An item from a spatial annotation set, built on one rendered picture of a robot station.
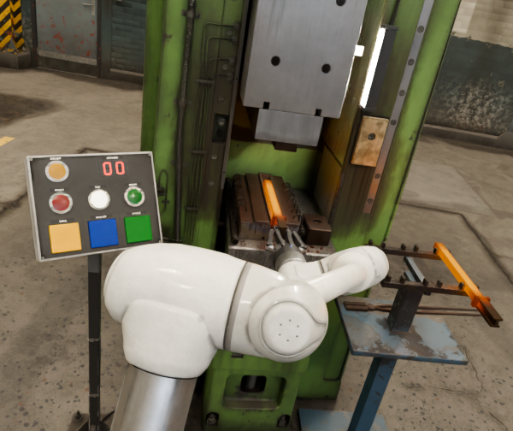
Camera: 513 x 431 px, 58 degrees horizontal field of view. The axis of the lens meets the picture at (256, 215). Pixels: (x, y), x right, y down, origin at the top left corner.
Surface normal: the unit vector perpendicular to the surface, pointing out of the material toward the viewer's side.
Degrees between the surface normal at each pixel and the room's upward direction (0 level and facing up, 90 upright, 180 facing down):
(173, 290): 53
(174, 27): 90
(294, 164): 90
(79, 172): 60
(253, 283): 19
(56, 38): 90
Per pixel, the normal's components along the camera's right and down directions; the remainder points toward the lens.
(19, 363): 0.15, -0.88
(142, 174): 0.51, -0.04
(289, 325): 0.06, -0.04
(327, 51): 0.09, 0.46
